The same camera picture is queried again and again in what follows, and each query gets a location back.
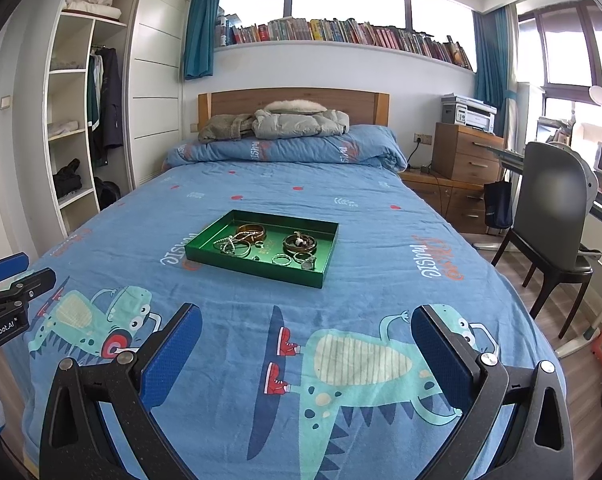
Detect blue printed bedsheet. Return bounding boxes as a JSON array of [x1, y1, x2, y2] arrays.
[[21, 165, 569, 480]]

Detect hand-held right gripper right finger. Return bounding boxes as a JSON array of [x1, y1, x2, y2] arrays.
[[411, 304, 567, 480]]

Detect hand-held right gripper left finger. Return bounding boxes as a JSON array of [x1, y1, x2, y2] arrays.
[[40, 302, 203, 480]]

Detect black backpack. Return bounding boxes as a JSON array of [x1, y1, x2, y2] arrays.
[[95, 176, 123, 210]]

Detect amber bangle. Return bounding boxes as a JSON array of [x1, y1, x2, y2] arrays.
[[236, 223, 267, 242]]

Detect dark grey chair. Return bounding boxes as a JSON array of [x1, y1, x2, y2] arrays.
[[491, 141, 602, 341]]

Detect white wardrobe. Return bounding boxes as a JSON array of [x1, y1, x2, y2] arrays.
[[21, 0, 192, 241]]

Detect white door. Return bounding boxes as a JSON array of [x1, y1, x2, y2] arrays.
[[0, 20, 56, 266]]

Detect blue curtain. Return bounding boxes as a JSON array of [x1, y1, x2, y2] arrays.
[[472, 5, 519, 111], [183, 0, 223, 81]]

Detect dark shopping bag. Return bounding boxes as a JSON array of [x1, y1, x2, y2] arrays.
[[482, 180, 513, 231]]

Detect brown fleece garment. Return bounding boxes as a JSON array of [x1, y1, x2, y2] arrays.
[[197, 114, 256, 143]]

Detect pearl bead necklace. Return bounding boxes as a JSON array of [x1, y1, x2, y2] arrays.
[[212, 236, 254, 259]]

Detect row of shelf books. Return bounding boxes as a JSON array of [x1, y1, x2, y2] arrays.
[[220, 16, 474, 70]]

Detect bronze bangle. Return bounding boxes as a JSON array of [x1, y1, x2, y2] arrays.
[[282, 232, 318, 256]]

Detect black folded garment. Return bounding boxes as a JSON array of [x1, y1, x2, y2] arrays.
[[52, 158, 84, 196]]

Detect green tray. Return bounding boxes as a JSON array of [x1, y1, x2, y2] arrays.
[[184, 209, 340, 289]]

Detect wooden headboard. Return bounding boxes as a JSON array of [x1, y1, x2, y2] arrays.
[[197, 87, 391, 136]]

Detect folded blue quilt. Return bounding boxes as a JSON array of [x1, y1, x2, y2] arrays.
[[162, 124, 408, 173]]

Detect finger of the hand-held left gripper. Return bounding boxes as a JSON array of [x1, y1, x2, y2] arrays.
[[0, 254, 30, 289], [0, 268, 58, 319]]

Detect white printer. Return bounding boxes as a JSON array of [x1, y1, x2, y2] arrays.
[[440, 92, 498, 133]]

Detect grey down jacket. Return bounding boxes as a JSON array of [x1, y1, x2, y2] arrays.
[[252, 100, 350, 140]]

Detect wooden dresser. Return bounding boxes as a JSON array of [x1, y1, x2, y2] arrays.
[[432, 122, 509, 181]]

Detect low wooden nightstand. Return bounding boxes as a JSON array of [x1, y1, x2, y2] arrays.
[[398, 167, 489, 235]]

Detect hanging dark clothes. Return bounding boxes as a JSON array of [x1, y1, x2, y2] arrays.
[[87, 46, 124, 163]]

